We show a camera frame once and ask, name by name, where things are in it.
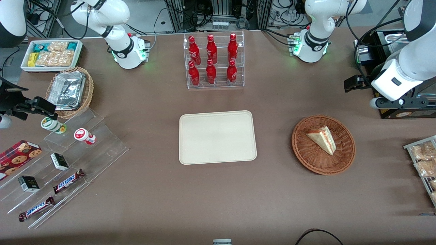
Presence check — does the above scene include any clear acrylic stepped display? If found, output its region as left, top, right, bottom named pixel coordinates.
left=0, top=108, right=129, bottom=229

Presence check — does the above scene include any black cable loop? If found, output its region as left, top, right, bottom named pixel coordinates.
left=295, top=229, right=344, bottom=245

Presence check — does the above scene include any clear bag of pastries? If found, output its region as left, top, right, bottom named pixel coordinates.
left=409, top=141, right=436, bottom=161
left=413, top=159, right=436, bottom=177

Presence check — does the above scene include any red lid yogurt cup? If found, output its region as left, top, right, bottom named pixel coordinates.
left=74, top=128, right=96, bottom=145

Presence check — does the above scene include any aluminium frame rack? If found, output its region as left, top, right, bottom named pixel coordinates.
left=163, top=0, right=273, bottom=33

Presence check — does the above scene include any oval wicker basket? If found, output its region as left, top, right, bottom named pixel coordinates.
left=45, top=67, right=94, bottom=119

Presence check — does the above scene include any clear acrylic bottle rack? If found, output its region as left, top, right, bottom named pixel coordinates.
left=183, top=31, right=245, bottom=89

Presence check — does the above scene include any green lid yogurt cup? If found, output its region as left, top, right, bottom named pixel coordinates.
left=41, top=116, right=67, bottom=134

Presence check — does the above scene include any red soda bottle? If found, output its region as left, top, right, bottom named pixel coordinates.
left=188, top=61, right=201, bottom=87
left=227, top=59, right=237, bottom=86
left=206, top=59, right=217, bottom=85
left=188, top=35, right=201, bottom=66
left=228, top=33, right=238, bottom=63
left=206, top=34, right=218, bottom=64

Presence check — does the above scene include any white power strip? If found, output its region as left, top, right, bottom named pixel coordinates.
left=212, top=20, right=239, bottom=30

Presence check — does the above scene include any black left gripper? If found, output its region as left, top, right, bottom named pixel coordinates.
left=344, top=76, right=372, bottom=93

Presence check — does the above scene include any black countertop appliance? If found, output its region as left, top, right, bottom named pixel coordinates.
left=354, top=29, right=436, bottom=119

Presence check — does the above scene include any brown snickers bar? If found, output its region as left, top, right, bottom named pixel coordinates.
left=53, top=169, right=85, bottom=194
left=19, top=196, right=56, bottom=222

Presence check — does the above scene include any white rectangular snack bin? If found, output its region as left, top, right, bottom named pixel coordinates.
left=20, top=39, right=83, bottom=73

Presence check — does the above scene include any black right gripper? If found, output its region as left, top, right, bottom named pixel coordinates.
left=0, top=77, right=57, bottom=120

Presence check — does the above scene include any grey tray of crackers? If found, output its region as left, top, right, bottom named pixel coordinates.
left=404, top=135, right=436, bottom=208

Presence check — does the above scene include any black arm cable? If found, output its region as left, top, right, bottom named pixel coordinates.
left=346, top=0, right=411, bottom=89

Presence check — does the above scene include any small black carton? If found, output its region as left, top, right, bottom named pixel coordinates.
left=18, top=176, right=40, bottom=193
left=50, top=153, right=69, bottom=171

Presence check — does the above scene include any red plaid cookie box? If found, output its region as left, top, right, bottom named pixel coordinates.
left=0, top=140, right=43, bottom=181

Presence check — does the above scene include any beige plastic tray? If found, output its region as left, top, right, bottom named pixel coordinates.
left=179, top=110, right=258, bottom=165

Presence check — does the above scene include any large clear cracker bag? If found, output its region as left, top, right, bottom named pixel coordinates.
left=35, top=50, right=76, bottom=67

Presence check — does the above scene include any round brown wicker basket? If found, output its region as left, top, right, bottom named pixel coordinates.
left=292, top=115, right=356, bottom=176

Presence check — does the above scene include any triangle sandwich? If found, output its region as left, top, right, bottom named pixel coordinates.
left=306, top=126, right=337, bottom=156

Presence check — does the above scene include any silver foil tray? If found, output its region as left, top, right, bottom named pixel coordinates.
left=47, top=71, right=86, bottom=110

